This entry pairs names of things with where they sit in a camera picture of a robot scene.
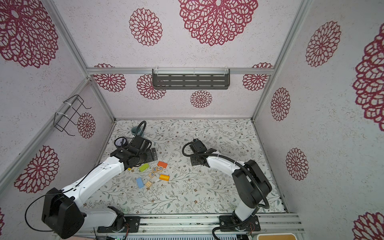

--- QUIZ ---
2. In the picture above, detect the red-orange wooden block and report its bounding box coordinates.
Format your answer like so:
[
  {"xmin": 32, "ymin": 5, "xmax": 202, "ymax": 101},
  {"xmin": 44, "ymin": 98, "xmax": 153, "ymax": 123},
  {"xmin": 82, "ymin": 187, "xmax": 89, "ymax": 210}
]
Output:
[{"xmin": 158, "ymin": 161, "xmax": 168, "ymax": 169}]

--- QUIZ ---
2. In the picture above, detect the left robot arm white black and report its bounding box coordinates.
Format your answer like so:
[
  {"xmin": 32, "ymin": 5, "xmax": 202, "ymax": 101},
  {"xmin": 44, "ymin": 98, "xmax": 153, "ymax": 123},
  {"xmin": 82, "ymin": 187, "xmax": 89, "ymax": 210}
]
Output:
[{"xmin": 42, "ymin": 148, "xmax": 158, "ymax": 239}]

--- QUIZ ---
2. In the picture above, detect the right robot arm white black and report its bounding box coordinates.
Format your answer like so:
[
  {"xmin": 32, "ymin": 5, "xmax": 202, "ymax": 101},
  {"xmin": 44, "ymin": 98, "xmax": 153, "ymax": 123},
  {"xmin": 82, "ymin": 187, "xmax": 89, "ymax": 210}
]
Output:
[{"xmin": 182, "ymin": 147, "xmax": 273, "ymax": 223}]

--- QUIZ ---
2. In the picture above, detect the lime green rectangular block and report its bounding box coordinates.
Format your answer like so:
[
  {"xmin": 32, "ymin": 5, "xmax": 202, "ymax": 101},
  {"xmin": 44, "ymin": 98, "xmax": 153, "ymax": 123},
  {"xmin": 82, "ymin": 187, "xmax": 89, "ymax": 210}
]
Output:
[{"xmin": 139, "ymin": 163, "xmax": 150, "ymax": 173}]

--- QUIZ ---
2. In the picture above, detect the light blue rectangular block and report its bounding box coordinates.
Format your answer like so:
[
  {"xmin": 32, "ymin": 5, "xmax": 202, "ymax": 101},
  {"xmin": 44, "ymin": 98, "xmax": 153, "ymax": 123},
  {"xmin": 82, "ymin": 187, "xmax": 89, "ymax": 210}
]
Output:
[{"xmin": 136, "ymin": 178, "xmax": 145, "ymax": 189}]

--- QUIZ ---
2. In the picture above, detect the orange cylinder block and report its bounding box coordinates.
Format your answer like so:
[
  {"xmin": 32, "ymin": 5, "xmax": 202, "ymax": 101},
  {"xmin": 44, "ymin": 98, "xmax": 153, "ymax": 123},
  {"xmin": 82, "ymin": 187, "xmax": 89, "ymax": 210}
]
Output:
[{"xmin": 159, "ymin": 175, "xmax": 170, "ymax": 182}]

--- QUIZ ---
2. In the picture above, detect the teal ceramic cup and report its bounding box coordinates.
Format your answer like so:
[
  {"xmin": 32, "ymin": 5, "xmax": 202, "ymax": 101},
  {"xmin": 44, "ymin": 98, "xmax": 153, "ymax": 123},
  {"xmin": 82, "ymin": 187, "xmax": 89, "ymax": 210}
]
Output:
[{"xmin": 131, "ymin": 126, "xmax": 142, "ymax": 136}]

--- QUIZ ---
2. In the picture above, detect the black alarm clock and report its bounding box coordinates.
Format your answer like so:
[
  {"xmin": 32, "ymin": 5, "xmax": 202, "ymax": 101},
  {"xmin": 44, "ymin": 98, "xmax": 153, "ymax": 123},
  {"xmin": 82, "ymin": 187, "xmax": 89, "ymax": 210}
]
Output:
[{"xmin": 114, "ymin": 137, "xmax": 129, "ymax": 149}]

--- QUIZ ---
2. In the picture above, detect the orange white box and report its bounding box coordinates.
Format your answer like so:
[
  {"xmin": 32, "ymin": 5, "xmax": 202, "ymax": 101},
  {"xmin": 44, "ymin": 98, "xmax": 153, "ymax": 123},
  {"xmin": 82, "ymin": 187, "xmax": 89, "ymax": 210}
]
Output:
[{"xmin": 256, "ymin": 233, "xmax": 298, "ymax": 240}]

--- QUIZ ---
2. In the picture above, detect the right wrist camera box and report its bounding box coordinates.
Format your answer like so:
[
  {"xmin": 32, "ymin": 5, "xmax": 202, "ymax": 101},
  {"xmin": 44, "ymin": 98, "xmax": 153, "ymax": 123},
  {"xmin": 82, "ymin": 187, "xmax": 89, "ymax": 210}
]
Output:
[{"xmin": 189, "ymin": 139, "xmax": 208, "ymax": 154}]

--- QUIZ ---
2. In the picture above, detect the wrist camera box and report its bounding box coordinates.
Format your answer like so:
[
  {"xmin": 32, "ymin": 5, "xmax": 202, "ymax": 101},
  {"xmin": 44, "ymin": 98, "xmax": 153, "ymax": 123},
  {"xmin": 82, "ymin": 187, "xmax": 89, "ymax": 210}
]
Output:
[
  {"xmin": 189, "ymin": 139, "xmax": 208, "ymax": 154},
  {"xmin": 129, "ymin": 136, "xmax": 152, "ymax": 151}
]

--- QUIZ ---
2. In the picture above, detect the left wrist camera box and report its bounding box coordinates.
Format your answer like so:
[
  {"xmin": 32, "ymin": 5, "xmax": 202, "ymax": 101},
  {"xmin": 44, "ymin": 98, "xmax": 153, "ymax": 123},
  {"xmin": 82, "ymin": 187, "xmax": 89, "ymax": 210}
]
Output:
[{"xmin": 129, "ymin": 136, "xmax": 152, "ymax": 151}]

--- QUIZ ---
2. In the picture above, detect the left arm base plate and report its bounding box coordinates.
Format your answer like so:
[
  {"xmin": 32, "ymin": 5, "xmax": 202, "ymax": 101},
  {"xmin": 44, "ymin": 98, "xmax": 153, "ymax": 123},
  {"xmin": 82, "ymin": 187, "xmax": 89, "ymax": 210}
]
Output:
[{"xmin": 97, "ymin": 216, "xmax": 141, "ymax": 233}]

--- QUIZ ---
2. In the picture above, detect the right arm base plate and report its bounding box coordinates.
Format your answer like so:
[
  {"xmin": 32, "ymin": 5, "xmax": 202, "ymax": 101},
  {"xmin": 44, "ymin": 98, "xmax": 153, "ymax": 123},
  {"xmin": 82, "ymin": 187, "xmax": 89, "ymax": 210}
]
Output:
[{"xmin": 219, "ymin": 215, "xmax": 261, "ymax": 232}]

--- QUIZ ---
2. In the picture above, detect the dark grey wall shelf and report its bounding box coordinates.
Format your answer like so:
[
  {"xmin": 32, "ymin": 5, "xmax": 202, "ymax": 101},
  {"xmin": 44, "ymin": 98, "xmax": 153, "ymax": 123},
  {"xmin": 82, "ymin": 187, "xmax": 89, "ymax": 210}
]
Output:
[{"xmin": 152, "ymin": 69, "xmax": 231, "ymax": 90}]

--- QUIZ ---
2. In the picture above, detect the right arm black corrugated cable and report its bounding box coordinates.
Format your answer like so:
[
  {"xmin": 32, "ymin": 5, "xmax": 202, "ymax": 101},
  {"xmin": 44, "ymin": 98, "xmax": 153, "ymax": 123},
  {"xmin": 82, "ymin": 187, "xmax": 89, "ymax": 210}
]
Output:
[{"xmin": 181, "ymin": 141, "xmax": 271, "ymax": 240}]

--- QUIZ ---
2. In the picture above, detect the black wire wall rack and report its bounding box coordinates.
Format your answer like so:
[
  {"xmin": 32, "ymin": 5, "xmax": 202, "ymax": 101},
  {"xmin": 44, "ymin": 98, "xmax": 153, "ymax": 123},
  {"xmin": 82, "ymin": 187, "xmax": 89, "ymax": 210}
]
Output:
[{"xmin": 53, "ymin": 95, "xmax": 91, "ymax": 137}]

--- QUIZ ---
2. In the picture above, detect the aluminium front rail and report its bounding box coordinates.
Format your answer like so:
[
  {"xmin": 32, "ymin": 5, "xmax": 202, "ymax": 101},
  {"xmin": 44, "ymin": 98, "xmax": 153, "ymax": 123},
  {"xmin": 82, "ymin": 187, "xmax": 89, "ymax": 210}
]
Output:
[{"xmin": 53, "ymin": 213, "xmax": 306, "ymax": 238}]

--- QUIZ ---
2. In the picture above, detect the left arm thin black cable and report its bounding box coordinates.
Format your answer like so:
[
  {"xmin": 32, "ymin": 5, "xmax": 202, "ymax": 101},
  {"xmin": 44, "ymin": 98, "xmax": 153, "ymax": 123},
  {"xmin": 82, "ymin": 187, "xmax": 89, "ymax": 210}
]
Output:
[{"xmin": 24, "ymin": 167, "xmax": 97, "ymax": 233}]

